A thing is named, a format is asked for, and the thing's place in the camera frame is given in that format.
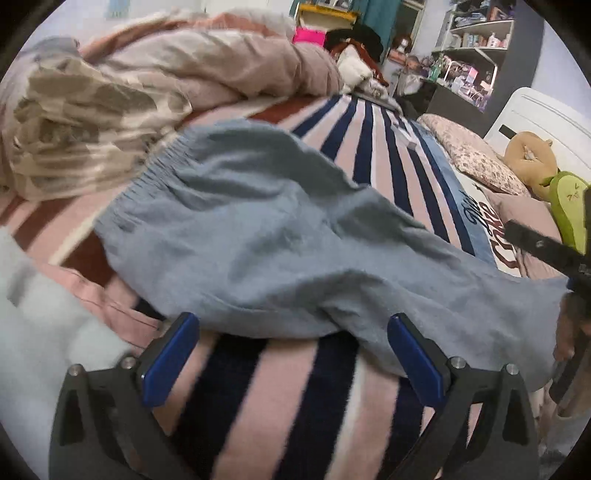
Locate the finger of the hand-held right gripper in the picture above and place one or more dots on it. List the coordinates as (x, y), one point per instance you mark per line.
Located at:
(547, 251)

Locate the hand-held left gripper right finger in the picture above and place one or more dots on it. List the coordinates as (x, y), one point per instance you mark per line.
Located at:
(415, 362)

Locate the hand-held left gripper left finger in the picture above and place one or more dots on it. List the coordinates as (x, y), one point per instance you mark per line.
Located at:
(168, 362)

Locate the light blue pants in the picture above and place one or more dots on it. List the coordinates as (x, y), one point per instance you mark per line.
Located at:
(277, 230)

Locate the person's right hand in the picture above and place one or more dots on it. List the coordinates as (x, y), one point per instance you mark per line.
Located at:
(564, 332)

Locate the pink ribbed pillow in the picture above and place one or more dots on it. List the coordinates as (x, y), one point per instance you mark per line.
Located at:
(521, 207)

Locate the green avocado plush toy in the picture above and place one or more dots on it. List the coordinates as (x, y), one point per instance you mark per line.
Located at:
(570, 203)

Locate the pink cloth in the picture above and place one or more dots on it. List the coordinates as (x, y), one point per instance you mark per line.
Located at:
(101, 300)

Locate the tan plush toy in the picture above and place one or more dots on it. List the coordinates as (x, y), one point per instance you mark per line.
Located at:
(521, 157)

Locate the floral pillow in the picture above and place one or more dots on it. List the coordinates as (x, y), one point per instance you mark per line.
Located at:
(471, 152)

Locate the striped fleece blanket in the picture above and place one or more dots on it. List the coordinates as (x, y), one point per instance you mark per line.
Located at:
(286, 406)

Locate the white fleece cloth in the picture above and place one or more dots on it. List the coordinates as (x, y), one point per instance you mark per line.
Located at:
(37, 332)

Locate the white headboard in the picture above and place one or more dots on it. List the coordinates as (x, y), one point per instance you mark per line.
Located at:
(545, 115)

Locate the dark desk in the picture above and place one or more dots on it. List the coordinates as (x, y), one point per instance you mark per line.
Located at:
(457, 99)

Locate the grey shelf unit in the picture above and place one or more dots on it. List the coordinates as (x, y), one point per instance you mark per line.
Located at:
(517, 69)

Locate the mannequin head with wig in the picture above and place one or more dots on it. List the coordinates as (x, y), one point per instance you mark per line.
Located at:
(402, 45)

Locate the beige camouflage cloth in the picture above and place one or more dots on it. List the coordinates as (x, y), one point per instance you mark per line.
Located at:
(69, 124)

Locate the pile of clothes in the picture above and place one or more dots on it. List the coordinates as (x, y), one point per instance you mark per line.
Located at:
(355, 64)

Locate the teal curtain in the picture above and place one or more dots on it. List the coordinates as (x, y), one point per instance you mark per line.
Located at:
(378, 14)

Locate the pink striped duvet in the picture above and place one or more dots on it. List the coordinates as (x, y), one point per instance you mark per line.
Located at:
(240, 64)

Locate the pink shopping bag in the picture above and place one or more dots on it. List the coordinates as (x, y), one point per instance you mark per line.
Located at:
(309, 36)

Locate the yellow shelf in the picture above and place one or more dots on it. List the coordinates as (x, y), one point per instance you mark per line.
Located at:
(323, 16)

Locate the blue wall poster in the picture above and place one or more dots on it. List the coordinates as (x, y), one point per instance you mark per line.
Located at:
(117, 9)

